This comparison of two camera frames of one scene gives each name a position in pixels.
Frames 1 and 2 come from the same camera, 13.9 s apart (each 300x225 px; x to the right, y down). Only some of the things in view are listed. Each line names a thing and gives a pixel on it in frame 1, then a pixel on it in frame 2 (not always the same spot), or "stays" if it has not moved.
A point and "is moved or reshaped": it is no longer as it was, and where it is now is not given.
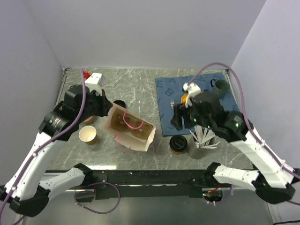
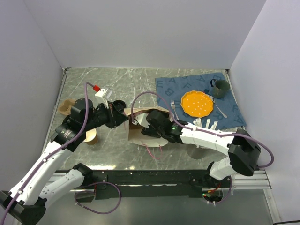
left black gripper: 106,104 → 115,117
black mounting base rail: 148,183 stays
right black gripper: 179,110 → 150,131
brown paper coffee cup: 88,134 stays
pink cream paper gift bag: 130,131 is moved or reshaped
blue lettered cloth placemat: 169,91 stays
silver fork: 172,103 stays
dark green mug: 221,86 stays
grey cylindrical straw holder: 194,152 stays
